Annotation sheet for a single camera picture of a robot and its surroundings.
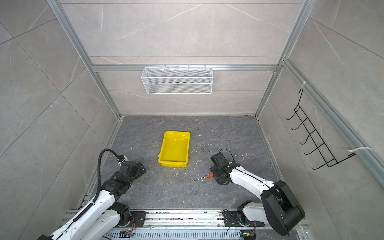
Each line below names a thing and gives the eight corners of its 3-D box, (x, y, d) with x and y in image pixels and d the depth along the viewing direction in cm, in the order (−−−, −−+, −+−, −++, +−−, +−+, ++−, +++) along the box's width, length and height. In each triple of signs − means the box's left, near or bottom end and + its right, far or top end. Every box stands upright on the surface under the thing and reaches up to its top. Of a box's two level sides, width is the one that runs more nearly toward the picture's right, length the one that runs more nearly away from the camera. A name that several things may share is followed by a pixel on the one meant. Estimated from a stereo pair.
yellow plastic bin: (159, 167, 94) (157, 162, 88) (165, 134, 110) (163, 128, 105) (189, 167, 94) (188, 162, 88) (190, 134, 110) (190, 128, 105)
